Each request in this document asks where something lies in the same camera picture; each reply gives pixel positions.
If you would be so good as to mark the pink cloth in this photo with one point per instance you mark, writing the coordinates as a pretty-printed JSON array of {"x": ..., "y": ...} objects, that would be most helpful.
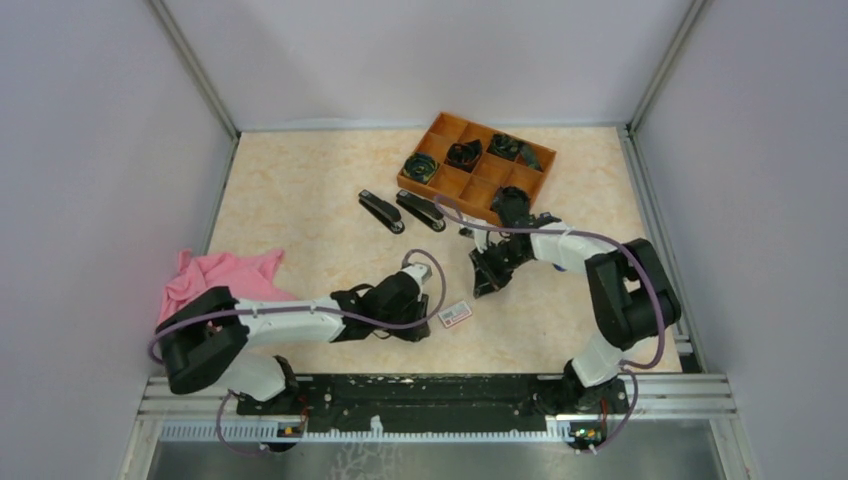
[{"x": 250, "y": 277}]

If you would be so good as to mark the dark green flat item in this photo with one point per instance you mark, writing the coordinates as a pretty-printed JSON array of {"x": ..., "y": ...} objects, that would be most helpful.
[{"x": 530, "y": 158}]

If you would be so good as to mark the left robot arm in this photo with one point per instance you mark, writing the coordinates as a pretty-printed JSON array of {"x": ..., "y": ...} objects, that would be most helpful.
[{"x": 212, "y": 341}]

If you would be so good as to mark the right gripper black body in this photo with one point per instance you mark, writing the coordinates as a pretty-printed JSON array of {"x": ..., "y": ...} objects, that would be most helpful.
[{"x": 498, "y": 263}]

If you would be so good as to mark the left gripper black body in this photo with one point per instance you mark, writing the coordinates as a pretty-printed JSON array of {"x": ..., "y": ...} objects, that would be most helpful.
[{"x": 414, "y": 312}]

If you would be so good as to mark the black coiled item blue-green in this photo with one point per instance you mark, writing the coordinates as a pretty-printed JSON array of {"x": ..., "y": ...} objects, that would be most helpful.
[{"x": 420, "y": 167}]

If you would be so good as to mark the black stapler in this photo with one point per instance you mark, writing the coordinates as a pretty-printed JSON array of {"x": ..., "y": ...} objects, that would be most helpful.
[
  {"x": 387, "y": 214},
  {"x": 422, "y": 209}
]

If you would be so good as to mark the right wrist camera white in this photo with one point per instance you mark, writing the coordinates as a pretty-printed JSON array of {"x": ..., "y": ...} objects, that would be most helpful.
[{"x": 472, "y": 227}]

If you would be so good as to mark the black coiled item upper right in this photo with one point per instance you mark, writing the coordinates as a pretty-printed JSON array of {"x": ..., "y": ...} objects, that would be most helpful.
[{"x": 505, "y": 146}]

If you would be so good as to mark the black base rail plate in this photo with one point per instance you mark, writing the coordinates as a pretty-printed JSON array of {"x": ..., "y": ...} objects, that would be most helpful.
[{"x": 438, "y": 404}]

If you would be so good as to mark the orange compartment tray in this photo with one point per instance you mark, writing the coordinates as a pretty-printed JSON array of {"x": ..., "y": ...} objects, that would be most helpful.
[{"x": 474, "y": 192}]

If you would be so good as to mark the black coiled item centre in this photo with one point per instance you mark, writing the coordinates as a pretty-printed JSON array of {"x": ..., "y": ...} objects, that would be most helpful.
[{"x": 464, "y": 156}]

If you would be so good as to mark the red white staple box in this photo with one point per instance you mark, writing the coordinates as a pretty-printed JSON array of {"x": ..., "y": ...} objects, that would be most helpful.
[{"x": 455, "y": 314}]

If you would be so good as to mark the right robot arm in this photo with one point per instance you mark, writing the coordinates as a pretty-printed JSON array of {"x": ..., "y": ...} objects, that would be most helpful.
[{"x": 632, "y": 299}]

